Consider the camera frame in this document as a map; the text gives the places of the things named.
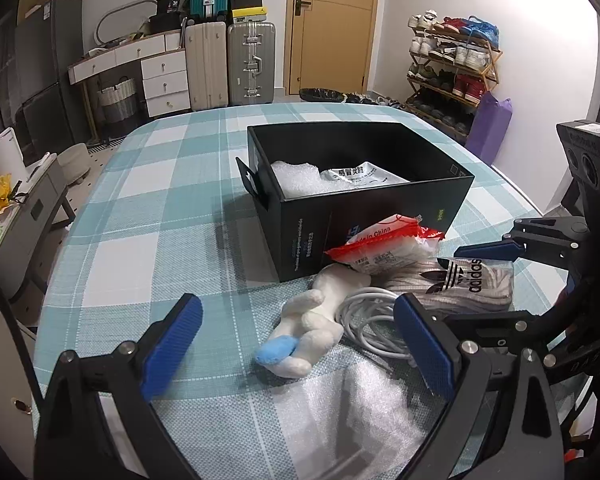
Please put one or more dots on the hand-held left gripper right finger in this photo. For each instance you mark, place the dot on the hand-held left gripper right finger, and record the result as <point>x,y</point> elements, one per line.
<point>422,345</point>

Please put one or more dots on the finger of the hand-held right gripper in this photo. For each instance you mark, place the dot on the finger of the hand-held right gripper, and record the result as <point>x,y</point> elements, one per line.
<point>485,251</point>
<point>505,325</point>

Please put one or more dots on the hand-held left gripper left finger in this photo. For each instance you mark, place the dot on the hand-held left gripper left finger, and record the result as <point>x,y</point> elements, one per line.
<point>172,345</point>

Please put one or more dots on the clear bag of white laces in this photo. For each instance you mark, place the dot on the clear bag of white laces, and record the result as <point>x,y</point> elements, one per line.
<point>430,285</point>

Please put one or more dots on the red and white packet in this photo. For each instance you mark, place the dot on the red and white packet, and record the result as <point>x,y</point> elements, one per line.
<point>380,255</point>

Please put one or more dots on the white plush toy blue foot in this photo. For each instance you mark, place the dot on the white plush toy blue foot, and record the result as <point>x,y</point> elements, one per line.
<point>310,330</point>

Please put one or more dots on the silver medicine packet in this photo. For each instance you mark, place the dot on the silver medicine packet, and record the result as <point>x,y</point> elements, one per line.
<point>365,175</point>

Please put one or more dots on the black cardboard box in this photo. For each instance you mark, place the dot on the black cardboard box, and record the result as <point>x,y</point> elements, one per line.
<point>305,240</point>

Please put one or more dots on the white bubble wrap piece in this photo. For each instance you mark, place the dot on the white bubble wrap piece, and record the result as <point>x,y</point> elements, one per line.
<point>295,180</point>

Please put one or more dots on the purple bag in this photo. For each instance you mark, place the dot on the purple bag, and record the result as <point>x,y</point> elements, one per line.
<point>490,130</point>

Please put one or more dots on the white cabinet with knob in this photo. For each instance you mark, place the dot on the white cabinet with knob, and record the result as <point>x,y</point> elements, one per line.
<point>5,360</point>

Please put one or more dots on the grey side table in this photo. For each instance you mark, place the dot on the grey side table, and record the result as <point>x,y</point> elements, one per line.
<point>25,240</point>

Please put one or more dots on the shoes on floor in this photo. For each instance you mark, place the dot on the shoes on floor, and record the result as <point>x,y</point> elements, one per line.
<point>375,101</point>

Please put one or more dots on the wooden shoe rack with shoes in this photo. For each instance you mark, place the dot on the wooden shoe rack with shoes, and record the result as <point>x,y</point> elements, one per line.
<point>467,55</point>

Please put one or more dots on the round grey stool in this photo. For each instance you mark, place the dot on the round grey stool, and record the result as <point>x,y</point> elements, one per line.
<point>73,162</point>

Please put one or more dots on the grey dotted floor mat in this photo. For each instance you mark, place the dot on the grey dotted floor mat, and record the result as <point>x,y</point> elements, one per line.
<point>105,147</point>

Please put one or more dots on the black slippers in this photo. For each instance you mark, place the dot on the black slippers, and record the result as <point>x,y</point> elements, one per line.
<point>320,95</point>

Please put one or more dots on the yellow wrapper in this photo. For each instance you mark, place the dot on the yellow wrapper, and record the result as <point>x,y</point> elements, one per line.
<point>4,192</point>

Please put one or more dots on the white and grey woven basket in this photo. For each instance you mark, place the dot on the white and grey woven basket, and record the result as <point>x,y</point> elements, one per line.
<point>117,100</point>

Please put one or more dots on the white air purifier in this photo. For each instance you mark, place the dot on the white air purifier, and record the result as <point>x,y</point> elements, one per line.
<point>5,152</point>

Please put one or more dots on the white desk with drawers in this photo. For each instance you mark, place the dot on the white desk with drawers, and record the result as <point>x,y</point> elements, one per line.
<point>165,85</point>

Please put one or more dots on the yellow wooden door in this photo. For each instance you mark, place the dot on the yellow wooden door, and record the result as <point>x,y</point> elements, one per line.
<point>330,35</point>

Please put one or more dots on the beige suitcase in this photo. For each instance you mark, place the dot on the beige suitcase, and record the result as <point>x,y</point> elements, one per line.
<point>205,65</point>

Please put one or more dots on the silver suitcase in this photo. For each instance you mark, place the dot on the silver suitcase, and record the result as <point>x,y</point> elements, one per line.
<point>250,65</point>

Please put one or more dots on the grey refrigerator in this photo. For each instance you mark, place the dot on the grey refrigerator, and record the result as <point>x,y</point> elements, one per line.
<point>60,60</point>

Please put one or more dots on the dark tall cabinet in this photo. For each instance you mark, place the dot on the dark tall cabinet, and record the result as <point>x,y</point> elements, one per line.
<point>2,85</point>

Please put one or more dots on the oval white framed mirror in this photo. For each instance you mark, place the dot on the oval white framed mirror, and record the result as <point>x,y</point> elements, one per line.
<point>112,10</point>

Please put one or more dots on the black paper bag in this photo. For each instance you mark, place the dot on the black paper bag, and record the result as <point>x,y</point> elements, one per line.
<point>169,2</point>

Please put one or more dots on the flat brown cardboard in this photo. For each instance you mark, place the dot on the flat brown cardboard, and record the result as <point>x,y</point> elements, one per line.
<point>32,0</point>

